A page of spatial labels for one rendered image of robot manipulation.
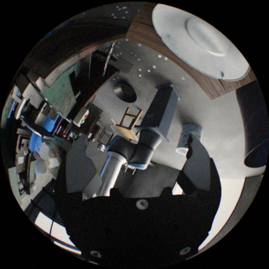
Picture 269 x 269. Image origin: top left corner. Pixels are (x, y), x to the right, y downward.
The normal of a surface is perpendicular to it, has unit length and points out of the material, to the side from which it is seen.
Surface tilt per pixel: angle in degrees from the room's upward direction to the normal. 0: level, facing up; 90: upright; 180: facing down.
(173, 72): 0
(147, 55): 0
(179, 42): 0
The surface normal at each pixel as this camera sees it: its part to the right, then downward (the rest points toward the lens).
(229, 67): -0.44, 0.85
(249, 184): -0.80, -0.51
